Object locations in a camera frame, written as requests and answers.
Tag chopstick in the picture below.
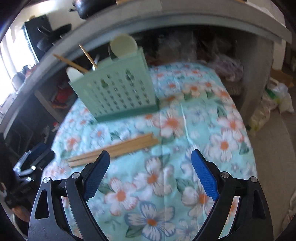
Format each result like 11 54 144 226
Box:
78 44 98 69
53 54 88 73

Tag bundle wooden chopstick one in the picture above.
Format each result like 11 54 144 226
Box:
67 133 154 162

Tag bundle wooden chopstick three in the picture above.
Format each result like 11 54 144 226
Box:
68 138 159 167

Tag cream plastic ladle spoon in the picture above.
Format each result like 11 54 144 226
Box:
109 34 138 58

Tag grey stone kitchen counter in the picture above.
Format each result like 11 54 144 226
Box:
1 1 292 134

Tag person's left hand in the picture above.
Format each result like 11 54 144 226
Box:
12 206 30 223

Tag floral teal tablecloth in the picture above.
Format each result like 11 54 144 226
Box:
43 63 257 240

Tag white rice sack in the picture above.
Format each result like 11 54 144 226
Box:
246 78 295 137

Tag black wok pan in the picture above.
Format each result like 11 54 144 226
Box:
37 24 72 51

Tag mint green utensil holder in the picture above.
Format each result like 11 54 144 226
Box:
69 47 159 122

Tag black splash guard panel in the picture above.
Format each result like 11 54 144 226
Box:
22 15 52 62

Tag cardboard box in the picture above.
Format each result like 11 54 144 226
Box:
270 68 294 88

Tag large black cooking pot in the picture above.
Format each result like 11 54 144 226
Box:
69 0 116 20

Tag clear plastic bags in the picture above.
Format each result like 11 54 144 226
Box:
157 31 244 82

